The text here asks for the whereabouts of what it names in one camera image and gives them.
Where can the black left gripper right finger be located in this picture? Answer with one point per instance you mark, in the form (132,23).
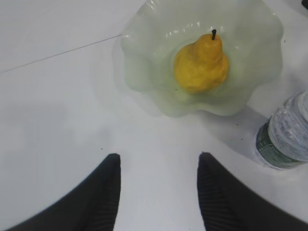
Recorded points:
(226,204)

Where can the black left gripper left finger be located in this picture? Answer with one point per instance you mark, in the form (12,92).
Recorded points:
(91,206)

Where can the clear water bottle green label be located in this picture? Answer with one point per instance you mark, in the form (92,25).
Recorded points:
(282,142)

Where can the yellow pear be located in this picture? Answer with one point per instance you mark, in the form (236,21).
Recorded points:
(201,66)

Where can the translucent green wavy glass plate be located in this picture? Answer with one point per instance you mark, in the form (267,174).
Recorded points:
(251,37)

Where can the black square pen holder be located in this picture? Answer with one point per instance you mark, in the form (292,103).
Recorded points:
(305,4)

